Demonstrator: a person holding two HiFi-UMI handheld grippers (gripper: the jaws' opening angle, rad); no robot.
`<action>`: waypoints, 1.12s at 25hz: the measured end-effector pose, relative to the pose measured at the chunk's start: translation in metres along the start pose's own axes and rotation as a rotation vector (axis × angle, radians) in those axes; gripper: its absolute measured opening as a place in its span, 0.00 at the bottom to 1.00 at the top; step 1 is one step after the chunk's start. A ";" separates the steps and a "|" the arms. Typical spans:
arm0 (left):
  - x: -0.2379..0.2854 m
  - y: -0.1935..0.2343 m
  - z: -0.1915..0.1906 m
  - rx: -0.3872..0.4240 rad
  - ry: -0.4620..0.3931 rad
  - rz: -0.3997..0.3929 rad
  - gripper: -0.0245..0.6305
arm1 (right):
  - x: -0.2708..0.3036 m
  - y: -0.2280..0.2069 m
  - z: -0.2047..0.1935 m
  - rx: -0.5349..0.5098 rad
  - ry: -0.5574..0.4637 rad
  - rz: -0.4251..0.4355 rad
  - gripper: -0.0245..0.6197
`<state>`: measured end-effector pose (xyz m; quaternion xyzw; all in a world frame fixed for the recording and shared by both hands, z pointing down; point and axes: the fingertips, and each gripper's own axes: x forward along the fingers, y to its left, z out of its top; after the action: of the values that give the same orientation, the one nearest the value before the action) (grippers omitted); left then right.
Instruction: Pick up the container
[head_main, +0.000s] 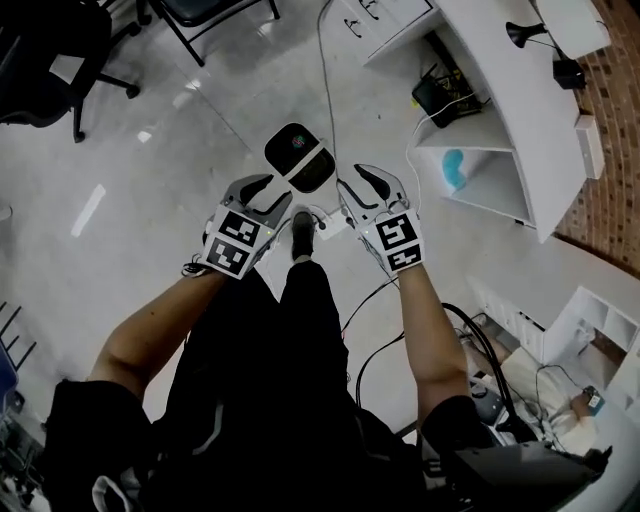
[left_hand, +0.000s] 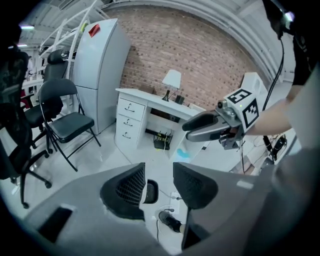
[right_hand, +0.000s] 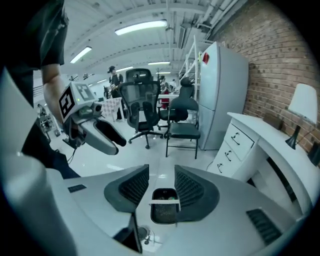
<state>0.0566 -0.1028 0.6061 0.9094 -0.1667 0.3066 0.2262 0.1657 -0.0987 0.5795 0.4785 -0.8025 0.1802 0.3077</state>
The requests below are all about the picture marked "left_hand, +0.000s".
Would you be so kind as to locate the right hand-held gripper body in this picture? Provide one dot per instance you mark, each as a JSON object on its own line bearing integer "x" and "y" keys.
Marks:
{"x": 247, "y": 112}

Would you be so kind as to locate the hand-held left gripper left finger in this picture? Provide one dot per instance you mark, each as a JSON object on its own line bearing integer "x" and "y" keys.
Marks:
{"x": 120, "y": 195}

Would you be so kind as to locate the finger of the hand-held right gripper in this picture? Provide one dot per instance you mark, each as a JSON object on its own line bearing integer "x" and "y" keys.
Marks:
{"x": 200, "y": 136}
{"x": 200, "y": 121}

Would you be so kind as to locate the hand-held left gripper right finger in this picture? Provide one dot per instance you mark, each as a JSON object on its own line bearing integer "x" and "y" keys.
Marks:
{"x": 197, "y": 190}

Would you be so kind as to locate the person's right forearm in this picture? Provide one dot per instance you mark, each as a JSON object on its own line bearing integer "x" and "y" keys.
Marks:
{"x": 272, "y": 117}

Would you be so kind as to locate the flat white box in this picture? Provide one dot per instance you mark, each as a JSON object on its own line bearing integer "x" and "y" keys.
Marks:
{"x": 194, "y": 106}

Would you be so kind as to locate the white power strip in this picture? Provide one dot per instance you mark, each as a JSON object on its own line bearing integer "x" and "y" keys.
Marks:
{"x": 175, "y": 195}

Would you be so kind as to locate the small black box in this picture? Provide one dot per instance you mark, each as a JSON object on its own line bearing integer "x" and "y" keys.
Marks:
{"x": 180, "y": 99}

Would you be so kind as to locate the white cabinet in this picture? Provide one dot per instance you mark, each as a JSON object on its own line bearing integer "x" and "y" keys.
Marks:
{"x": 253, "y": 82}

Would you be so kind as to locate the black router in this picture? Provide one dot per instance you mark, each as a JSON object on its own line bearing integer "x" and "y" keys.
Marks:
{"x": 161, "y": 143}

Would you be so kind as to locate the person's black sneaker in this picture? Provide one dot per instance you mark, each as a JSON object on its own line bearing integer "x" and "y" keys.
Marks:
{"x": 168, "y": 220}

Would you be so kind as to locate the white shade table lamp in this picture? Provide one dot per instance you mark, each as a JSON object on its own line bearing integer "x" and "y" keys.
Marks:
{"x": 172, "y": 78}

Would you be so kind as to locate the white desk with drawers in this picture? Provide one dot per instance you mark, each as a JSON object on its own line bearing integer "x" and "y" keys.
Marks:
{"x": 150, "y": 100}

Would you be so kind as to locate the person's black shirt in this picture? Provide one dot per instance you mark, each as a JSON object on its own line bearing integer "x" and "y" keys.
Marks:
{"x": 305, "y": 50}

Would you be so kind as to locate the black folding chair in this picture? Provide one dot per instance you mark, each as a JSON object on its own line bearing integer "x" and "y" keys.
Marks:
{"x": 70, "y": 125}

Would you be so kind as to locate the grey refrigerator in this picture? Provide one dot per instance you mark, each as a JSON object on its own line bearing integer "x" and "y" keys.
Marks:
{"x": 97, "y": 70}

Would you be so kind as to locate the red diamond sticker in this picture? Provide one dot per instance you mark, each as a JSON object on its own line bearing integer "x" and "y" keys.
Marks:
{"x": 94, "y": 30}

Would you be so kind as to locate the black mesh office chair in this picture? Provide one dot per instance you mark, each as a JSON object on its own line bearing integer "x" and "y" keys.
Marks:
{"x": 15, "y": 100}

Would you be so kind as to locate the white shelving rack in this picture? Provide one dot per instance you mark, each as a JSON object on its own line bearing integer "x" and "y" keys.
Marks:
{"x": 70, "y": 30}

